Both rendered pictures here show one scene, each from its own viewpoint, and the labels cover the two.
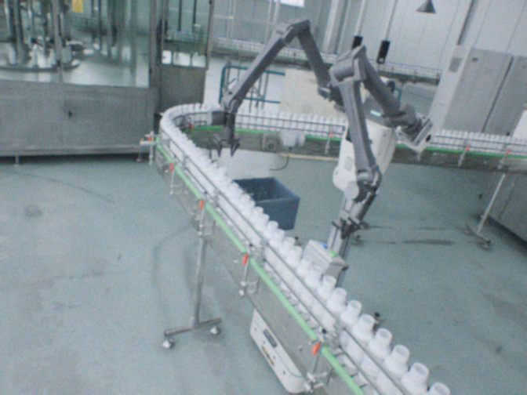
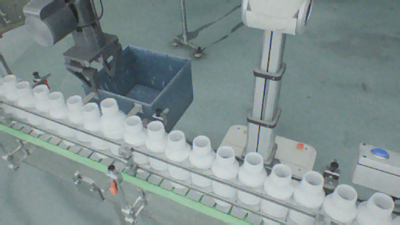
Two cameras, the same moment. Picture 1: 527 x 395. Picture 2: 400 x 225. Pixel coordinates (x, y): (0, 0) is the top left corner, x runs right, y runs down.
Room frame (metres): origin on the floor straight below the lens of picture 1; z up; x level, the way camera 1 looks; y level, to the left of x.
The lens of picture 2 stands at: (1.10, 0.30, 1.69)
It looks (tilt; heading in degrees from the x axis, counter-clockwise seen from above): 43 degrees down; 331
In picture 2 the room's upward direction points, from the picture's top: 4 degrees counter-clockwise
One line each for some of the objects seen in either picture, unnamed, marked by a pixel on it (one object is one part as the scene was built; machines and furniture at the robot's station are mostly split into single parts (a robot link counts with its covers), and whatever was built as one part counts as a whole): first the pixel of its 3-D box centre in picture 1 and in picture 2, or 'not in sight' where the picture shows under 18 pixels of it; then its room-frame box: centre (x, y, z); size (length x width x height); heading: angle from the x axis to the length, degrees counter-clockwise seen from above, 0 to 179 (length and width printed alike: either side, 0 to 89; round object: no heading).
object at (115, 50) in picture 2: (230, 147); (102, 62); (1.72, 0.19, 1.30); 0.07 x 0.07 x 0.09; 33
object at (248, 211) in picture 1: (247, 219); (225, 176); (1.46, 0.05, 1.08); 0.06 x 0.06 x 0.17
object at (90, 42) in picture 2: (227, 132); (88, 37); (1.71, 0.21, 1.37); 0.10 x 0.07 x 0.07; 123
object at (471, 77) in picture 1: (460, 105); not in sight; (7.13, -3.10, 0.96); 0.82 x 0.50 x 1.91; 105
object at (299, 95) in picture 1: (317, 116); not in sight; (6.04, -0.60, 0.59); 1.10 x 0.62 x 1.18; 105
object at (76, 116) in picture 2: (212, 179); (83, 123); (1.81, 0.27, 1.08); 0.06 x 0.06 x 0.17
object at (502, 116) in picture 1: (503, 110); not in sight; (7.36, -3.97, 0.96); 0.82 x 0.50 x 1.91; 105
